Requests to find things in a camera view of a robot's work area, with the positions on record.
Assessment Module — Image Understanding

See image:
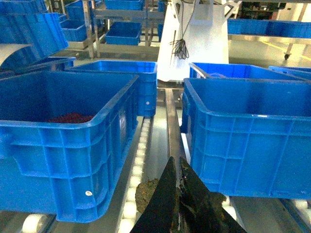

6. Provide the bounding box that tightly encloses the blue crate behind right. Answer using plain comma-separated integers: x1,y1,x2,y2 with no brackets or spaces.
189,63,306,81

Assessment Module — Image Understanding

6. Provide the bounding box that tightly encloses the blue crate on shelf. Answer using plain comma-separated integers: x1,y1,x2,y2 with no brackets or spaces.
0,71,138,223

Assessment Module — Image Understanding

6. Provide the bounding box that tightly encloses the white machine column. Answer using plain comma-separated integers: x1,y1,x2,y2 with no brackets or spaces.
157,0,229,82

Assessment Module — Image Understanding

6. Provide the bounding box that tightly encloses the black cable bundle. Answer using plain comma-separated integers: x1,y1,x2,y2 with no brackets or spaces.
169,0,198,60

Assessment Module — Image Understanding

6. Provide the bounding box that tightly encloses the steel roller shelf rack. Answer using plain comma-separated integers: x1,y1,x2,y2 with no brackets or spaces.
0,88,311,233

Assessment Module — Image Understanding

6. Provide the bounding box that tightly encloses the tilted blue crate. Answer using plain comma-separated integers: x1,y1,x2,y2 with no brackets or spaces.
0,0,69,69

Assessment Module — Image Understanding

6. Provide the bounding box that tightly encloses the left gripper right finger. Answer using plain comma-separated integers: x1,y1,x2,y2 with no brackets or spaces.
179,157,246,233

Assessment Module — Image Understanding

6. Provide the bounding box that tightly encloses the distant blue crate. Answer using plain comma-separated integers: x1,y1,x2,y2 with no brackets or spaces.
105,22,141,46

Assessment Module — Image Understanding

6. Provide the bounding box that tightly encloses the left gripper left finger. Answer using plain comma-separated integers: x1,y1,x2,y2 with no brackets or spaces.
131,157,176,233

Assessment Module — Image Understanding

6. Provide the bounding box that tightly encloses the blue crate behind left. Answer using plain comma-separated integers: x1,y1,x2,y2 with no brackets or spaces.
67,60,157,117

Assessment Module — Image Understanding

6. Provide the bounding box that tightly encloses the blue plastic crate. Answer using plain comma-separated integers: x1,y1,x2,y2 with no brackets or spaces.
181,78,311,199

